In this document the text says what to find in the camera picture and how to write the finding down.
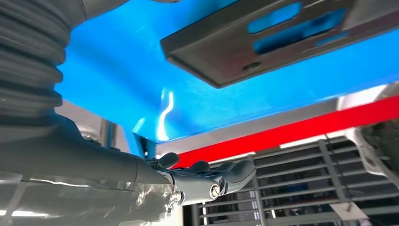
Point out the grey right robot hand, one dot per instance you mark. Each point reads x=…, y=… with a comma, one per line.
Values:
x=78, y=174

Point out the white paper tag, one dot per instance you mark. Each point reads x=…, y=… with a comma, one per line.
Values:
x=349, y=212

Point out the red barrier belt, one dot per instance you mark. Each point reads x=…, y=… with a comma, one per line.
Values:
x=280, y=131

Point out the blue metal shelf rack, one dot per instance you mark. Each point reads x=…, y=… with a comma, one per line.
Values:
x=124, y=93

